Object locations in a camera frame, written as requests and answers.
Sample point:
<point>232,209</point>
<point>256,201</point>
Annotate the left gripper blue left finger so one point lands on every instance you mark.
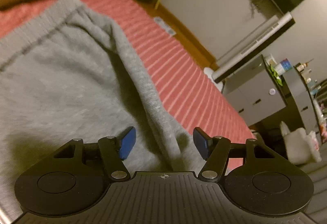
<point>114,150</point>

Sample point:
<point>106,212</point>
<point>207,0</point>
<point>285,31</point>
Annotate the grey sweatpants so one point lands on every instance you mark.
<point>72,73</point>

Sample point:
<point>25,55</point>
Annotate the wall power outlet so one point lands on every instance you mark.
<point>158,20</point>

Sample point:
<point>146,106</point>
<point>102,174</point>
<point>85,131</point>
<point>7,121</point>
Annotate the grey drawer cabinet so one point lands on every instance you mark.
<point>254,93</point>

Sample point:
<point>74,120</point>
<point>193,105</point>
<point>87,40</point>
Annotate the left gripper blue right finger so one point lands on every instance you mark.
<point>215,151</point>

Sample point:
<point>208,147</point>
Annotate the blue white box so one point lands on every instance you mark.
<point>283,67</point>

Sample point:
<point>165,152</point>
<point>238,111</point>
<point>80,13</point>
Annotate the green item on cabinet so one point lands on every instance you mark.
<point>275,75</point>

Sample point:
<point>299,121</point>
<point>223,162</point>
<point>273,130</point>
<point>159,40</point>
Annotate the pink ribbed bed blanket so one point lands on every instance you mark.
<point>184,90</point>

